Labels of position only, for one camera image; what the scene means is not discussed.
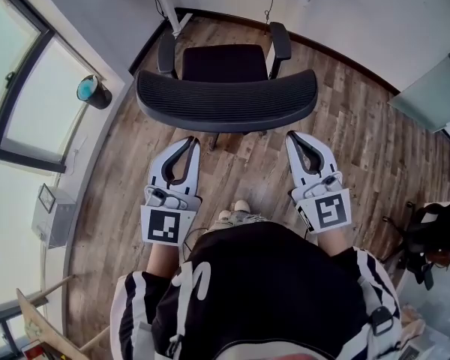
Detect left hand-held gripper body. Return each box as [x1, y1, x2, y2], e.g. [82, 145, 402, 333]
[140, 184, 203, 247]

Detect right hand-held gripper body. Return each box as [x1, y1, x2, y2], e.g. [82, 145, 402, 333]
[291, 170, 353, 235]

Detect black office chair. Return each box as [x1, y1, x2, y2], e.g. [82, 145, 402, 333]
[134, 21, 319, 152]

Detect person's left forearm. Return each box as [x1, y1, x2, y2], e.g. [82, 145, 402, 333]
[145, 241, 183, 277]

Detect person's right forearm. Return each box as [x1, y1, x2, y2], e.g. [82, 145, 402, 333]
[316, 225, 350, 257]

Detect person's camouflage trousers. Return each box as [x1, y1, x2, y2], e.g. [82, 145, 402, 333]
[209, 210, 272, 233]

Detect black bin with blue bag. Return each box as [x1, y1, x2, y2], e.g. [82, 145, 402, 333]
[76, 73, 113, 110]

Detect black swivel chair with clothes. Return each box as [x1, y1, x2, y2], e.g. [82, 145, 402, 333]
[382, 200, 450, 292]

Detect person in black shirt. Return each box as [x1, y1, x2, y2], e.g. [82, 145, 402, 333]
[110, 219, 402, 360]

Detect small framed picture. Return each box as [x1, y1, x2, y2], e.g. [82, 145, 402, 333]
[37, 183, 56, 214]

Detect black harness buckle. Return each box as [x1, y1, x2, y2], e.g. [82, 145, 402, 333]
[370, 305, 395, 337]

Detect frosted glass door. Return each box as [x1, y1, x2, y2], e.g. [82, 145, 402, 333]
[388, 39, 450, 133]

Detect wooden easel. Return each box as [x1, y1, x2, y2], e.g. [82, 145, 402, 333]
[16, 274, 112, 360]

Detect black framed window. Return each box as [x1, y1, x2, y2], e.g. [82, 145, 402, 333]
[0, 294, 50, 360]
[0, 0, 106, 174]

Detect small red box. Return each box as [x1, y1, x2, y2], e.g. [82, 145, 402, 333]
[22, 345, 46, 360]

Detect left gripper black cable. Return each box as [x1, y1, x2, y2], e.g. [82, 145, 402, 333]
[181, 227, 211, 257]

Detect grey wall box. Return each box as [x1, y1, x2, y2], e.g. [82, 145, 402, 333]
[31, 189, 78, 249]

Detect black desk cable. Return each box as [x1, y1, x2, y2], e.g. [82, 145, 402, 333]
[145, 0, 167, 22]
[264, 0, 275, 35]

